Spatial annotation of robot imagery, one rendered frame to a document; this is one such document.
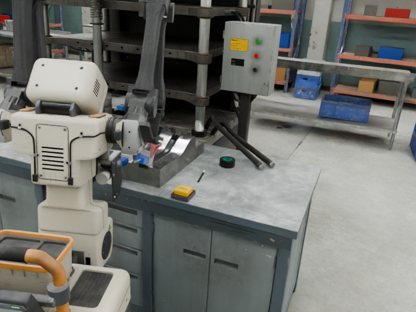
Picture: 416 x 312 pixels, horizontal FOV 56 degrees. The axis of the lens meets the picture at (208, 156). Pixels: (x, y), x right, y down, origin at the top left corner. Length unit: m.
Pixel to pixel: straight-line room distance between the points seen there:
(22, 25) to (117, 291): 0.93
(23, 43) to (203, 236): 1.03
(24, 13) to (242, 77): 1.31
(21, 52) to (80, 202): 0.55
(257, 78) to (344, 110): 2.99
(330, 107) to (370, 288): 2.99
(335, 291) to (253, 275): 0.93
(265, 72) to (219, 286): 1.21
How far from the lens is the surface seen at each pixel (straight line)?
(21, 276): 1.19
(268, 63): 2.34
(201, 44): 2.32
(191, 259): 1.86
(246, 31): 2.36
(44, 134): 1.29
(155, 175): 1.75
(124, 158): 1.80
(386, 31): 8.05
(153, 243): 1.92
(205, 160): 2.07
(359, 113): 5.26
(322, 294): 2.57
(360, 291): 2.69
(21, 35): 1.53
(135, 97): 1.37
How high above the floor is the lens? 1.60
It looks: 22 degrees down
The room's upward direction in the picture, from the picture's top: 4 degrees clockwise
